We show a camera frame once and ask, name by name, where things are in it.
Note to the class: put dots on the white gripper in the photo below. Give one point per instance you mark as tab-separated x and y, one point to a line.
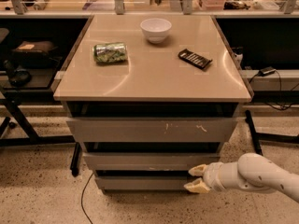
212	175

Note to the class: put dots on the grey drawer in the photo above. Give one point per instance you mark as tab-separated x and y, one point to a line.
147	161
142	182
152	130

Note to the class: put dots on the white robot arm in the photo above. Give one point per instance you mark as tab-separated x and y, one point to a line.
252	172

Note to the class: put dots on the grey top drawer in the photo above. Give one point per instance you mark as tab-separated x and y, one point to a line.
152	130

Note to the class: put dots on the grey bottom drawer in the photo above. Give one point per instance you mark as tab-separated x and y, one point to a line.
142	182

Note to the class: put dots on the beige drawer cabinet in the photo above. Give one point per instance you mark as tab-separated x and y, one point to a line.
153	83

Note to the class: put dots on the black right table leg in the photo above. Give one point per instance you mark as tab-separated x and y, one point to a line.
257	137

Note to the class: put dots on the black snack bar packet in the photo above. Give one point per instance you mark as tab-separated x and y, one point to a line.
194	59

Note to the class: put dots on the black power adapter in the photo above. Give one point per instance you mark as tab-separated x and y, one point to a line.
267	71

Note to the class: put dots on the white bowl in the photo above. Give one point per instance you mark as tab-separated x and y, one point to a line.
155	30

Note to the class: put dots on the green crushed chip bag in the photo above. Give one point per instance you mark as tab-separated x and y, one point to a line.
110	52

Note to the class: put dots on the black round device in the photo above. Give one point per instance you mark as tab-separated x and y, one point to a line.
16	77

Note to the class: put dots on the black bag on shelf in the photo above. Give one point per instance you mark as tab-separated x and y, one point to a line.
34	54

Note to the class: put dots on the black left table frame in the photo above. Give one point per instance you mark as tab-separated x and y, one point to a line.
32	138

